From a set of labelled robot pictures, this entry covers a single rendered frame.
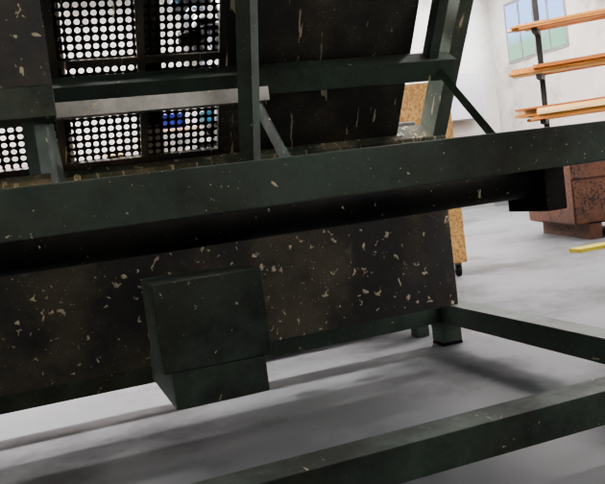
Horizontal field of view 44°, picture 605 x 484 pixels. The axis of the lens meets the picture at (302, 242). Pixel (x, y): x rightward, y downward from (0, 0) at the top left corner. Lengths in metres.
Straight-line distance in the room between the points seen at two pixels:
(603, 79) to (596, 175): 6.21
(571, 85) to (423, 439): 11.49
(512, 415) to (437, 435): 0.19
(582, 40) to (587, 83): 0.65
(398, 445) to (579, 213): 4.77
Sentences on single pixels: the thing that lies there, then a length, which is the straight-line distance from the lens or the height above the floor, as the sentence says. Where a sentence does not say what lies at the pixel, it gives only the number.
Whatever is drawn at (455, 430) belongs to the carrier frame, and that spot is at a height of 0.18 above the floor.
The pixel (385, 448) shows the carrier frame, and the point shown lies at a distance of 1.59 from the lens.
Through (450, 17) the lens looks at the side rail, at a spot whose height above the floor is 1.26.
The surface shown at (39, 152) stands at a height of 0.88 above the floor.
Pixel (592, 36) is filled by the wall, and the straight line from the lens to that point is 12.56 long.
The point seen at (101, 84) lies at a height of 1.11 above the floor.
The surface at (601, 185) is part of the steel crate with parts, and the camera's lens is 6.30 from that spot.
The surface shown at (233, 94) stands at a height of 1.00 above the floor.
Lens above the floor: 0.74
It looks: 5 degrees down
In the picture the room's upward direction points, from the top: 7 degrees counter-clockwise
